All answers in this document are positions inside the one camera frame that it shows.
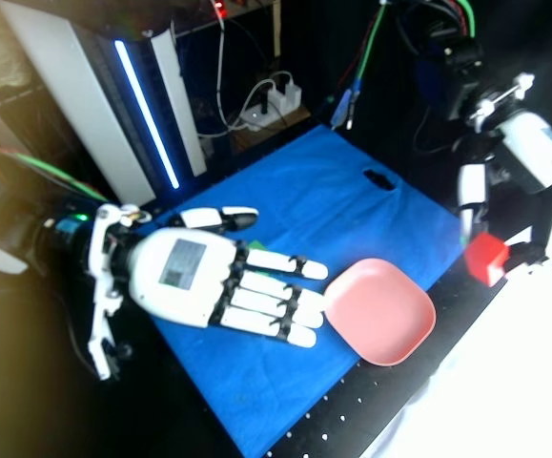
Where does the pink square plate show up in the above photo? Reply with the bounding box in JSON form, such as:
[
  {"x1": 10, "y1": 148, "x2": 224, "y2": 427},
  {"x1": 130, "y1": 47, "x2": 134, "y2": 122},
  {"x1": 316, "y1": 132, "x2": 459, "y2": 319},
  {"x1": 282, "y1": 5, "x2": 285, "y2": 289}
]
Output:
[{"x1": 323, "y1": 257, "x2": 438, "y2": 368}]

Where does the white tower with blue light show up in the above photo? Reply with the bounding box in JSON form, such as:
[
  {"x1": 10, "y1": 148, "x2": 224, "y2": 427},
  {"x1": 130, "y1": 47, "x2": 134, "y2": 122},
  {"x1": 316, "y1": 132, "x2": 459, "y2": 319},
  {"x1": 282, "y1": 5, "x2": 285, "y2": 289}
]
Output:
[{"x1": 0, "y1": 0, "x2": 209, "y2": 214}]

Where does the white plug adapter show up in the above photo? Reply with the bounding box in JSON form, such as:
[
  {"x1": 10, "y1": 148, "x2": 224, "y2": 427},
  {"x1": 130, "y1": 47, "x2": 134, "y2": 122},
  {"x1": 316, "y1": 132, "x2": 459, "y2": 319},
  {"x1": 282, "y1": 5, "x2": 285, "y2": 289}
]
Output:
[{"x1": 266, "y1": 81, "x2": 304, "y2": 114}]

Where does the blue cloth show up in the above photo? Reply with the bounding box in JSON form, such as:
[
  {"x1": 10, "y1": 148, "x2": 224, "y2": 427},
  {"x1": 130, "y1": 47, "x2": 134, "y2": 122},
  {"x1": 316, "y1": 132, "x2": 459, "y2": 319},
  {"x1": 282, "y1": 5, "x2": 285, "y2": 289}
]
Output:
[{"x1": 132, "y1": 124, "x2": 480, "y2": 458}]

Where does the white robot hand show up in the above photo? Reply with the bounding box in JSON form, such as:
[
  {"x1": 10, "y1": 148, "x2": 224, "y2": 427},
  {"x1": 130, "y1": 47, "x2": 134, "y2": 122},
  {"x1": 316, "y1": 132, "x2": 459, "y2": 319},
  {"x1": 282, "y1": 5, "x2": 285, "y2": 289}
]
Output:
[
  {"x1": 126, "y1": 205, "x2": 330, "y2": 349},
  {"x1": 456, "y1": 110, "x2": 552, "y2": 281}
]

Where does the white power strip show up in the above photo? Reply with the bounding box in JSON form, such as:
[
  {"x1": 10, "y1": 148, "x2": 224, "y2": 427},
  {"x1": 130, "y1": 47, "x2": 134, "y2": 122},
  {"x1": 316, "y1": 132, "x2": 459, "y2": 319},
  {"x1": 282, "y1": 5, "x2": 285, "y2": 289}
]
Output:
[{"x1": 240, "y1": 105, "x2": 279, "y2": 134}]

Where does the red rectangular block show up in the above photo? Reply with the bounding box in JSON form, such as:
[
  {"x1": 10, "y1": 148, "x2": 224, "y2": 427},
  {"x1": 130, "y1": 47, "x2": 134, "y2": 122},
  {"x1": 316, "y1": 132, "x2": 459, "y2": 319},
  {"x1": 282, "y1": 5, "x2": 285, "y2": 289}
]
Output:
[{"x1": 462, "y1": 232, "x2": 511, "y2": 288}]

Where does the white cable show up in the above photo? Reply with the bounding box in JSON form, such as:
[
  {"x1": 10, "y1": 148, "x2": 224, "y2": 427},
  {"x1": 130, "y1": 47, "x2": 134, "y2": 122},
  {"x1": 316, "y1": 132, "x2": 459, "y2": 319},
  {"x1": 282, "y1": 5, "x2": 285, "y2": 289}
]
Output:
[{"x1": 197, "y1": 70, "x2": 301, "y2": 141}]

